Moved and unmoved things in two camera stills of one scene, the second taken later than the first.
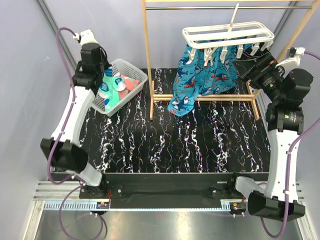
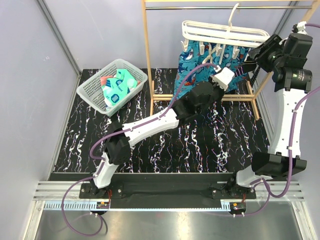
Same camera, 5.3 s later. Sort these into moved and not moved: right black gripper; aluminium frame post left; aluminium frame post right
Moved: right black gripper
Not moved: aluminium frame post left; aluminium frame post right
